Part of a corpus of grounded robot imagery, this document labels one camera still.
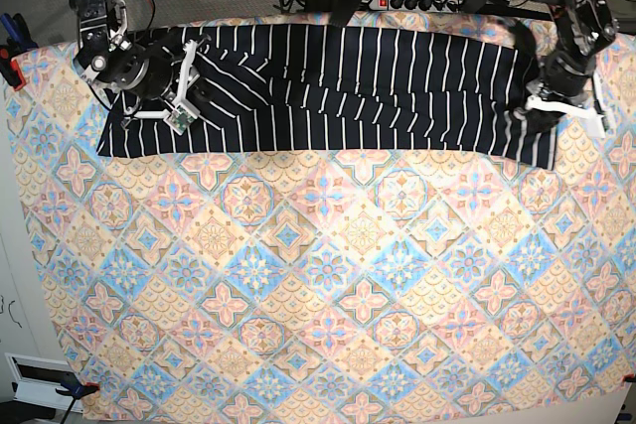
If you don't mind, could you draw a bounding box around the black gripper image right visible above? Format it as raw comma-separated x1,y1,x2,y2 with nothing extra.
525,49,596,135

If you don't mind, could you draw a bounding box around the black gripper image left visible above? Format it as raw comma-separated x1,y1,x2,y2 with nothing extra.
113,44,220,113

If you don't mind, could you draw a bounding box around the navy white striped T-shirt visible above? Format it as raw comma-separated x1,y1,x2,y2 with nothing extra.
96,24,557,170

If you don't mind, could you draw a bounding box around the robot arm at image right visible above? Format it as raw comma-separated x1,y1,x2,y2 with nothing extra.
514,0,617,138

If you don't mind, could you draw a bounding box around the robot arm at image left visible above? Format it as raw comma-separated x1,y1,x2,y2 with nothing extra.
70,0,210,125

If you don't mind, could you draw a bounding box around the blue orange clamp upper left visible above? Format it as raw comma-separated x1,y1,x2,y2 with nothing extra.
1,13,38,91

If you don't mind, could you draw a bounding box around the blue orange clamp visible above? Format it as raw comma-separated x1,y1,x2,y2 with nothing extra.
56,381,99,400
1,13,38,91

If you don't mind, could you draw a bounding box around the white power strip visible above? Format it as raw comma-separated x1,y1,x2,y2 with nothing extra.
362,0,464,13

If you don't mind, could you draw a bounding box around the colourful patterned tablecloth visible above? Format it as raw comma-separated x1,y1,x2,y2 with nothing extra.
1,35,635,423

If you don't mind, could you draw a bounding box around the blue orange clamp lower left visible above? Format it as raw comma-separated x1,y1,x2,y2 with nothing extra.
56,381,99,400

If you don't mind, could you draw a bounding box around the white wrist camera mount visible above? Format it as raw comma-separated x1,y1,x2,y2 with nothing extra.
513,71,617,139
121,36,210,135

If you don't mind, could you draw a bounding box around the black strap on table edge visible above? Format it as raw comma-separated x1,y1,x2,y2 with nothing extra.
328,0,367,28

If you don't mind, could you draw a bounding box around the white wall vent panel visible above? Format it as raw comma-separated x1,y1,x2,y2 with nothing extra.
4,353,74,410

